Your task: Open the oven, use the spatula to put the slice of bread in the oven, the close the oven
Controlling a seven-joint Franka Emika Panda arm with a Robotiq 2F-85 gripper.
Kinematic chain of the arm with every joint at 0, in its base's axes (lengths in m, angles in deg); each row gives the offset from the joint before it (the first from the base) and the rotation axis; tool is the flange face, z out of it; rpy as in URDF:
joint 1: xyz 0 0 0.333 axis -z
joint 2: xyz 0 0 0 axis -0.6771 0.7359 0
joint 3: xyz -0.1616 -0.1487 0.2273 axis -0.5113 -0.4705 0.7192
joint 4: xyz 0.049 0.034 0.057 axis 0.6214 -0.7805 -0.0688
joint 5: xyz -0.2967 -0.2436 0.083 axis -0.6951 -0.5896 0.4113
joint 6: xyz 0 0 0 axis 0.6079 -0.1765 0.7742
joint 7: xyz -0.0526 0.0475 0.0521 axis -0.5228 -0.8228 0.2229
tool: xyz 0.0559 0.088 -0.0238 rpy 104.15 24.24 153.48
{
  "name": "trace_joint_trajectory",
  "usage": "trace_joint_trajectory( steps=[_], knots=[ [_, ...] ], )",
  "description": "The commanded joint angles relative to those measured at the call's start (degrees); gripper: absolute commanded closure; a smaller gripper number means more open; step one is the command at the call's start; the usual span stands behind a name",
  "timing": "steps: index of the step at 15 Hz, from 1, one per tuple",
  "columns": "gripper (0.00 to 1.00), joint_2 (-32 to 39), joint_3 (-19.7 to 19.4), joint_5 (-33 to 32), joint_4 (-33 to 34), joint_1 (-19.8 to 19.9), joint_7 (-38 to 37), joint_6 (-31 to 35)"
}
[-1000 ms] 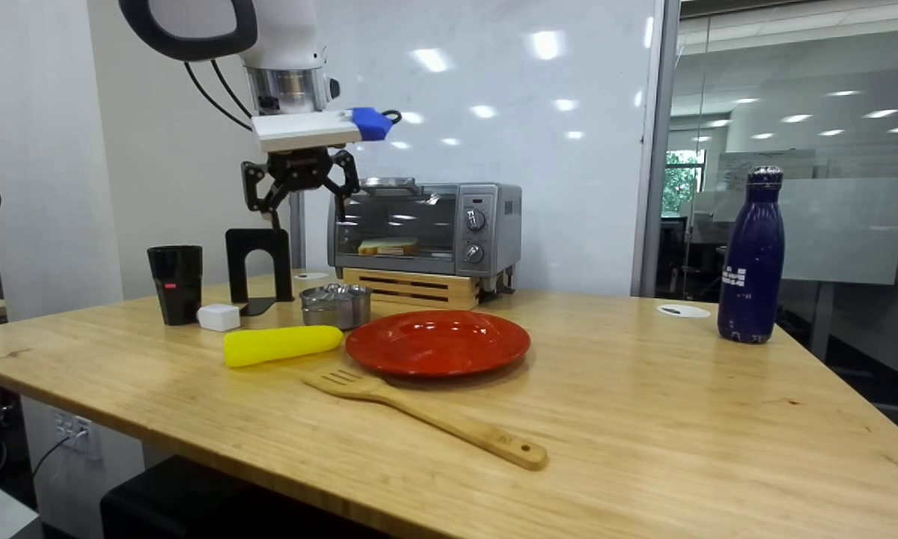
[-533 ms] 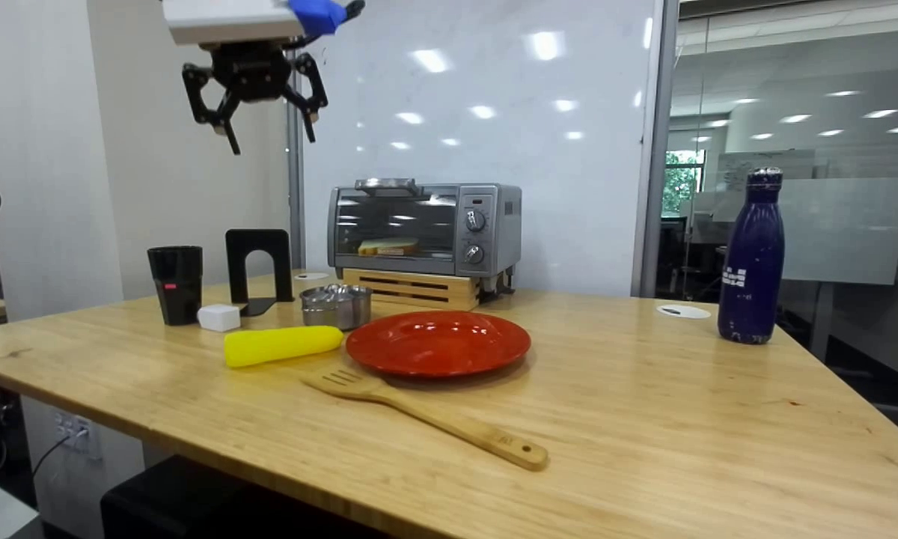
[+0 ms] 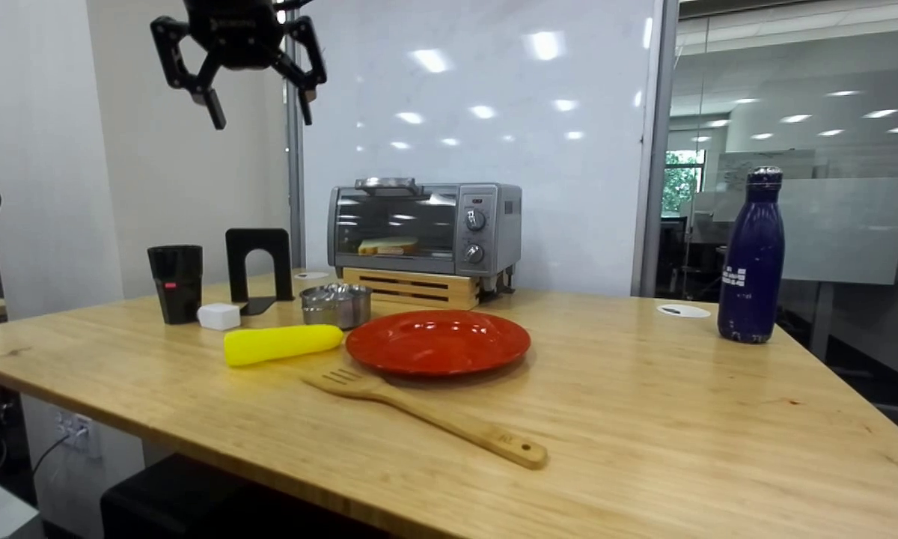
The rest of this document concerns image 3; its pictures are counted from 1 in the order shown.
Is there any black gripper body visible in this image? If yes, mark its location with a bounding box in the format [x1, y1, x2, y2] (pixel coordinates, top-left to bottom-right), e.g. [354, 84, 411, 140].
[183, 0, 313, 72]

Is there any glass oven door with handle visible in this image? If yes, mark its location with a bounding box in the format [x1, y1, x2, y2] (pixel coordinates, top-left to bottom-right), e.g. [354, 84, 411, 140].
[328, 182, 461, 276]

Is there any white bread slice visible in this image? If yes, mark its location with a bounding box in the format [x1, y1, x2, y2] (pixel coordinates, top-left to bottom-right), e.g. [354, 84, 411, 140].
[355, 235, 420, 259]

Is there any wooden slotted spatula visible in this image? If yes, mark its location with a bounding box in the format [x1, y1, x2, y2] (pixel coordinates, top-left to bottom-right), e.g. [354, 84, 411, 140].
[298, 363, 551, 474]

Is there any silver toaster oven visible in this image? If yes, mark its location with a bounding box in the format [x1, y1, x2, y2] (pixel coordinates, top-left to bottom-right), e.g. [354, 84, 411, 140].
[324, 176, 523, 282]

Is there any black metal bookend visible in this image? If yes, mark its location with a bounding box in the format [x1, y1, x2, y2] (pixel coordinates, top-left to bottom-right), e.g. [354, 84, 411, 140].
[222, 228, 297, 321]

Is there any black plastic tumbler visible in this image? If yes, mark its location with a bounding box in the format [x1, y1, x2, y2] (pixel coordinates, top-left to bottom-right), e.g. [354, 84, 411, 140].
[144, 243, 207, 328]

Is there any small steel pot with lid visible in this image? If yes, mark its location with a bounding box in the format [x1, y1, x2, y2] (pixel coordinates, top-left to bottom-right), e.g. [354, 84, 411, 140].
[297, 282, 373, 333]

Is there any wooden slatted crate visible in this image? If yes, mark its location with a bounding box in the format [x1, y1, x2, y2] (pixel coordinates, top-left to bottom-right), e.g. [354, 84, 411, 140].
[334, 262, 518, 312]

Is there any small white block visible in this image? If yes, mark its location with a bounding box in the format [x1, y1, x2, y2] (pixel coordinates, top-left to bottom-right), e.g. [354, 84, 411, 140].
[195, 303, 244, 334]

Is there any yellow toy corn cob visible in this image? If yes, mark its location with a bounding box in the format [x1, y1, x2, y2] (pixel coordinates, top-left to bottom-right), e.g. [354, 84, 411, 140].
[219, 324, 348, 370]

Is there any red plate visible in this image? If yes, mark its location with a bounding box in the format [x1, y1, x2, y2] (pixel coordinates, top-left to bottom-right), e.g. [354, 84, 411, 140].
[343, 309, 533, 379]

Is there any framed whiteboard panel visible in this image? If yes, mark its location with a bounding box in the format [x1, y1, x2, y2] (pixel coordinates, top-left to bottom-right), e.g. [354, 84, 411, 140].
[285, 0, 681, 300]

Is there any dark blue water bottle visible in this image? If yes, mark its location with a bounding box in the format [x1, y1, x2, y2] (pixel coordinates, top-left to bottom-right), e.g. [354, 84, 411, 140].
[714, 164, 788, 346]

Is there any white wall power outlet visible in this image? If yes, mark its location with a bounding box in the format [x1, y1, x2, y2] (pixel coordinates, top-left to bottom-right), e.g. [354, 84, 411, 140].
[56, 417, 98, 460]

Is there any white table cable grommet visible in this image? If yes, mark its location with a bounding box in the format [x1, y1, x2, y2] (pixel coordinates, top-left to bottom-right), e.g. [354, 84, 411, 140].
[656, 300, 711, 324]

